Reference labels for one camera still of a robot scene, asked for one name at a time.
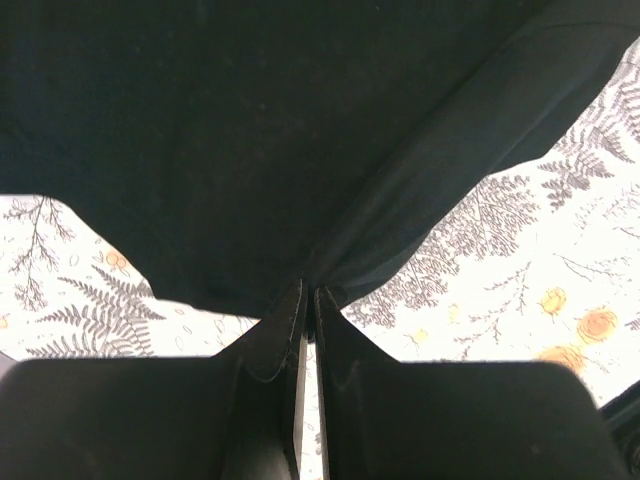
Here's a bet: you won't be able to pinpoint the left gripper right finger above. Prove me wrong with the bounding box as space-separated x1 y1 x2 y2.
314 288 405 479

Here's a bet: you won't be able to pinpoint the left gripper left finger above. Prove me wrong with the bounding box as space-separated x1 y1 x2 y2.
212 279 306 479

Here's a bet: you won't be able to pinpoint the black t shirt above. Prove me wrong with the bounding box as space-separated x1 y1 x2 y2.
1 1 639 317

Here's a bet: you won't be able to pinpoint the floral table mat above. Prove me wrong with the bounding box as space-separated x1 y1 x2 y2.
1 48 639 479

